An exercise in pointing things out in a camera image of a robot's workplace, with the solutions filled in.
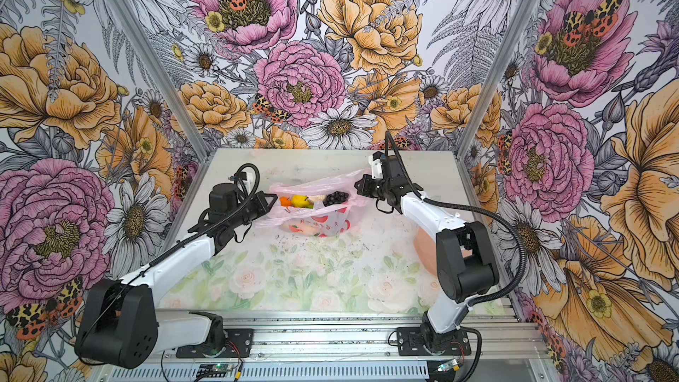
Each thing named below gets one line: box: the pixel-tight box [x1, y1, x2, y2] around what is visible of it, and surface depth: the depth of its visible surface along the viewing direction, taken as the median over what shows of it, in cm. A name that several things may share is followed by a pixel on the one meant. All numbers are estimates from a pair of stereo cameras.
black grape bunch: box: [322, 191, 350, 207], surface depth 104 cm
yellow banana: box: [290, 194, 314, 209], surface depth 101 cm
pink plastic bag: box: [254, 168, 372, 238], surface depth 89 cm
